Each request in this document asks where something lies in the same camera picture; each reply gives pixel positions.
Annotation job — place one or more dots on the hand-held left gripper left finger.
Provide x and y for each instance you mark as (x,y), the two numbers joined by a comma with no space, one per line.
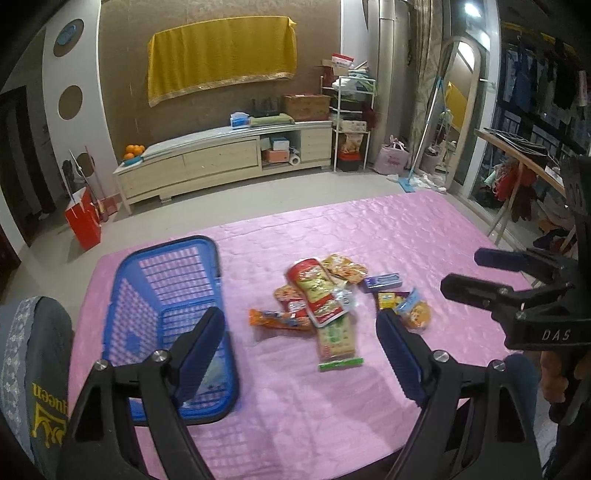
(207,344)

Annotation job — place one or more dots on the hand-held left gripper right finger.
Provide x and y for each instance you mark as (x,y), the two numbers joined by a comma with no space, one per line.
(395,344)

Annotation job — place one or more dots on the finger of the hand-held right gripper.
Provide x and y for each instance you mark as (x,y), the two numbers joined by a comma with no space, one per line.
(475,290)
(501,258)

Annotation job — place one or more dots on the blue yellow biscuit packet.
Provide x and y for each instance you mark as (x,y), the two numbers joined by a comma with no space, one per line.
(415,314)

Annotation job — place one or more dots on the small yellow snack packet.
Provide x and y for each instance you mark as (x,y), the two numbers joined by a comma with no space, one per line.
(388,300)

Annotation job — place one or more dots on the clear cracker packet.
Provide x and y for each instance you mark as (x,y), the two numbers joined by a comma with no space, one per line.
(337,344)

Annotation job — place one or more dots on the small purple box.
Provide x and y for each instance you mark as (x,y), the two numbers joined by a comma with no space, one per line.
(381,282)

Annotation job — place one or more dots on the small clear snack packet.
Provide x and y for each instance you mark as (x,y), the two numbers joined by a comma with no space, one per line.
(345,297)

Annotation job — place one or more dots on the long orange snack packet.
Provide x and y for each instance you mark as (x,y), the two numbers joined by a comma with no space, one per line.
(272,319)

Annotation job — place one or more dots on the orange yellow snack packet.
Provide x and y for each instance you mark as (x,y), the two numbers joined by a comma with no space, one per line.
(344,267)

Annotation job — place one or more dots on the red clear-topped snack packet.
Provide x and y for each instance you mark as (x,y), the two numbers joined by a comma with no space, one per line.
(288,300)

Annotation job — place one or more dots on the blue plastic basket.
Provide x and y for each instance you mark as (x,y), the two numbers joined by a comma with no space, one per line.
(122,300)

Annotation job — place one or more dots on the large red snack bag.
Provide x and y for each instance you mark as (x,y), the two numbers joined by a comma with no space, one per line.
(314,288)

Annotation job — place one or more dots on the person's right hand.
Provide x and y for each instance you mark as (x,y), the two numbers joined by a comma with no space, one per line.
(554,378)

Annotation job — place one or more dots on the pink quilted blanket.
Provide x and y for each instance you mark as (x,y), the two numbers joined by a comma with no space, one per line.
(323,415)

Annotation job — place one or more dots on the wooden side table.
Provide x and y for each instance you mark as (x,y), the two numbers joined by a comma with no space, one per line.
(512,147)

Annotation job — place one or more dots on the pink tote bag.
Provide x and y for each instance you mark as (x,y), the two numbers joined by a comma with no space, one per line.
(392,159)

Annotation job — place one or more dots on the blue flat mop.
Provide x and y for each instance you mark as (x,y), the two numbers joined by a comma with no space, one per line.
(427,129)

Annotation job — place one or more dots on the arched standing mirror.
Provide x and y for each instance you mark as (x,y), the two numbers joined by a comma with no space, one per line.
(461,110)

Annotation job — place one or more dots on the person's grey printed clothing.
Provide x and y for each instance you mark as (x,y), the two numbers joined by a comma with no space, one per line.
(37,369)

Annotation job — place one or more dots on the red paper bag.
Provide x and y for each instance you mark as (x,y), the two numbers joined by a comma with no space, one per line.
(84,221)

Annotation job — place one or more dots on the hanging clothes rack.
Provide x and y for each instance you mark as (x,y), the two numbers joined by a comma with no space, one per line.
(545,83)

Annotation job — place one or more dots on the beige TV cabinet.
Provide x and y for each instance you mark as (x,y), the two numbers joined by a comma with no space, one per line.
(217,157)

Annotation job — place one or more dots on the white storage rack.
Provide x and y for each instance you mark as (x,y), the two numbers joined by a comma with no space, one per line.
(352,124)

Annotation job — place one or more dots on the orange box in cabinet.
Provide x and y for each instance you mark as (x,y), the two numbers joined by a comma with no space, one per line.
(276,155)

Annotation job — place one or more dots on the white paper roll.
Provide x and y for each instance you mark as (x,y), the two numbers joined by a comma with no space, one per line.
(294,160)

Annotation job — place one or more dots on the plate of oranges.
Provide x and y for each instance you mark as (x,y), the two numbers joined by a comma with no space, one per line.
(134,151)

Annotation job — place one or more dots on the white standing air conditioner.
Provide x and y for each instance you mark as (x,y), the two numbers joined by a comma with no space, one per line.
(393,69)

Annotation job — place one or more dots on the blue tissue box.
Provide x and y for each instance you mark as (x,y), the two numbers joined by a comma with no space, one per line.
(239,120)

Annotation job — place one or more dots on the folded green cloth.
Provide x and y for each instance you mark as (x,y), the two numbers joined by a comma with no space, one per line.
(271,121)

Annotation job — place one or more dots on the brown cardboard box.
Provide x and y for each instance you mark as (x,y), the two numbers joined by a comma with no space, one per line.
(305,107)

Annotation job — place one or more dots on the yellow hanging cloth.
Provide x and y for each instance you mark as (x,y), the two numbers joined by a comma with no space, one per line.
(221,55)

